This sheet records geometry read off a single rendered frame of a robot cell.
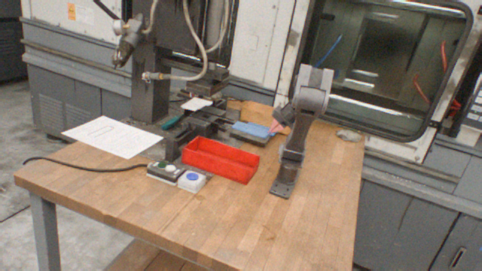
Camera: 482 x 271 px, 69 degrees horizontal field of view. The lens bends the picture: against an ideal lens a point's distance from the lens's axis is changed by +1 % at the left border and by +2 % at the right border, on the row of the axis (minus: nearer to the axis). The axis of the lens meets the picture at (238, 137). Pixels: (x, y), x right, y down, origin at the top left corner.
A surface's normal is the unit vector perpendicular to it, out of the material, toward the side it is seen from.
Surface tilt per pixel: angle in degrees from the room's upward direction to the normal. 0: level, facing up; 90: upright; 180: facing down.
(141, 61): 90
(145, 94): 90
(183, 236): 0
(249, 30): 90
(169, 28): 90
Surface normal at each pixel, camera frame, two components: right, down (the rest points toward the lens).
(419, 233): -0.41, 0.35
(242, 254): 0.15, -0.89
